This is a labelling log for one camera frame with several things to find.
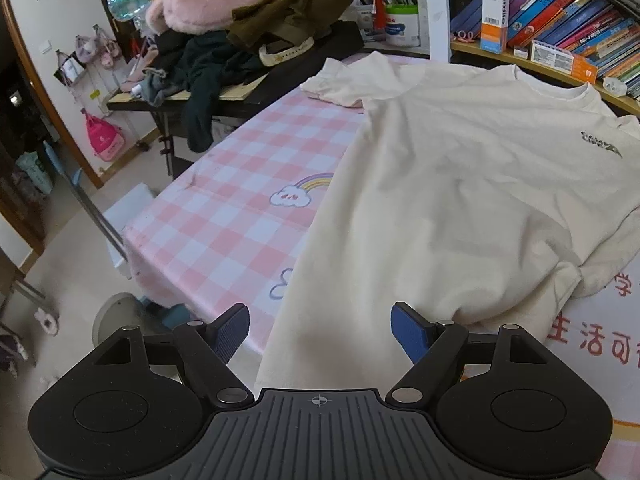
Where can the grey cloth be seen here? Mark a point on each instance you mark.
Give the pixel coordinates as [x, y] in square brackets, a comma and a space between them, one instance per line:
[152, 91]

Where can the pile of clothes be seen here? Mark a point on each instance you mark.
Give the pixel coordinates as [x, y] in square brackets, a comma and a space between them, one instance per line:
[325, 52]

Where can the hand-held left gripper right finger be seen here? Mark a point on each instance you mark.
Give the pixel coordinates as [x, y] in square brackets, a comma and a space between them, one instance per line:
[407, 332]

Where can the pink checkered tablecloth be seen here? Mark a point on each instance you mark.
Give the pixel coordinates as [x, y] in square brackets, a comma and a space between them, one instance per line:
[240, 175]

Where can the wooden bookshelf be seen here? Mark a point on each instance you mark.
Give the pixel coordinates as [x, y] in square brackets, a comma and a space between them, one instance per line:
[500, 57]

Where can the hanging pink shoes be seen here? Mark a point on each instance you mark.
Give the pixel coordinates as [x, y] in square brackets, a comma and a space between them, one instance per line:
[109, 50]

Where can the red figurine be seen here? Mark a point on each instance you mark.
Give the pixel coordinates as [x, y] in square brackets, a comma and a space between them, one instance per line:
[378, 2]

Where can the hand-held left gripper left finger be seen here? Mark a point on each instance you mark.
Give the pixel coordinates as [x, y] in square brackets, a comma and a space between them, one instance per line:
[232, 332]

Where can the grey round base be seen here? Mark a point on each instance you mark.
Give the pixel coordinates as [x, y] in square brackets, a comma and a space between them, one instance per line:
[115, 315]

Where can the wooden board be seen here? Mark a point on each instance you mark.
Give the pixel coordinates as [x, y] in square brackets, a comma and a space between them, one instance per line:
[240, 91]

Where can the pink plush toy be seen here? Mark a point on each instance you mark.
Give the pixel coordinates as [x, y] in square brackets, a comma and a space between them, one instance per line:
[210, 2]

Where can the cream t-shirt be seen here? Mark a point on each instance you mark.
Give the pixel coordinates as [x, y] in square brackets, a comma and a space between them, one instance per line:
[450, 185]

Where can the white power adapter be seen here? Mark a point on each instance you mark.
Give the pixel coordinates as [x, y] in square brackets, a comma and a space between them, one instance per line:
[615, 86]

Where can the white shelf post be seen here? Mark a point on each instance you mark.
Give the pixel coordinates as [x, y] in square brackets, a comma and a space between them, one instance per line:
[437, 10]

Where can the pink hair clip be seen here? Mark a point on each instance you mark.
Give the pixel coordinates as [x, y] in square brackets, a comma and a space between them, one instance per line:
[464, 36]

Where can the pink backpack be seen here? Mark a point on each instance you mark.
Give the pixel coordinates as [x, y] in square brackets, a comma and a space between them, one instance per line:
[102, 137]

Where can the dark green garment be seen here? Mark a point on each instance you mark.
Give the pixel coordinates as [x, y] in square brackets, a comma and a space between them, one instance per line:
[210, 70]

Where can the small white orange box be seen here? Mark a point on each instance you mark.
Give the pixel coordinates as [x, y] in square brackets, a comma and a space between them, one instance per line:
[557, 57]

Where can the hanging black white bag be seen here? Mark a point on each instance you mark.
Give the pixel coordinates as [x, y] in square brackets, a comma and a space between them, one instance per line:
[67, 67]

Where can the white storage box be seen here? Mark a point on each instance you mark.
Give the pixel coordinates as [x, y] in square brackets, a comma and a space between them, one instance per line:
[127, 210]

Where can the orange and white box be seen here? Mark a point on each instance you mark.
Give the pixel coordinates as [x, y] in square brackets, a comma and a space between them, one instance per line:
[495, 20]

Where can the olive brown garment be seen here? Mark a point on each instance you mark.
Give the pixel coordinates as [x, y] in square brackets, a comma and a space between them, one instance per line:
[300, 5]

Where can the row of books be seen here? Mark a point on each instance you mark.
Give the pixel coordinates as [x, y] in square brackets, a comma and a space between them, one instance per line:
[575, 15]

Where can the white tub with green lid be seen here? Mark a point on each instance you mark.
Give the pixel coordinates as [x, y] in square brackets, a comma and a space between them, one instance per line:
[401, 25]

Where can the fluffy slipper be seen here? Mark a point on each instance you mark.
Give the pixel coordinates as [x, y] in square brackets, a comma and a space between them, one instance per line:
[47, 321]

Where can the white wall switch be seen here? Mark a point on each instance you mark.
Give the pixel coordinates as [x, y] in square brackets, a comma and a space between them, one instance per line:
[46, 46]

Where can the hanging pink bag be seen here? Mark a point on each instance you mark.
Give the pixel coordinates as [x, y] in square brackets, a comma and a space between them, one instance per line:
[86, 50]

